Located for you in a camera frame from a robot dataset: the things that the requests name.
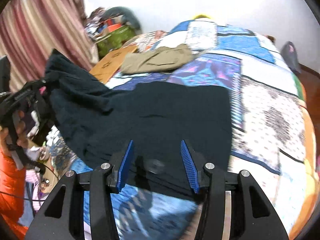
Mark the patchwork blue bedspread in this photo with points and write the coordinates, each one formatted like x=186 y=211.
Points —
x=268 y=129

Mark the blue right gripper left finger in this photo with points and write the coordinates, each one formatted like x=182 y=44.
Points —
x=123 y=168

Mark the orange cardboard box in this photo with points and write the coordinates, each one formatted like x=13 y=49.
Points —
x=109 y=64

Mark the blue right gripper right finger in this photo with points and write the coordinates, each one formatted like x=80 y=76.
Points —
x=190 y=168

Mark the striped pink curtain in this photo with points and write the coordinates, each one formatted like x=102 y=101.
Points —
x=30 y=29

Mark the black pants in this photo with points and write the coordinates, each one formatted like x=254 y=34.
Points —
x=96 y=122

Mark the green patterned bag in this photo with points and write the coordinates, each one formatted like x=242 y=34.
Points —
x=114 y=40

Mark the yellow pillow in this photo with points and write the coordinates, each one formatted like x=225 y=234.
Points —
x=200 y=16

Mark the grey bag on floor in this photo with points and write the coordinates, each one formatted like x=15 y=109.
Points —
x=290 y=57

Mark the orange left sleeve forearm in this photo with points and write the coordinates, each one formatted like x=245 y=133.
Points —
x=12 y=188

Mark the orange blanket edge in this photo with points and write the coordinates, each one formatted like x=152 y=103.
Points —
x=312 y=178

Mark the olive green folded pants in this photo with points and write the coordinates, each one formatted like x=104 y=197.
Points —
x=162 y=59

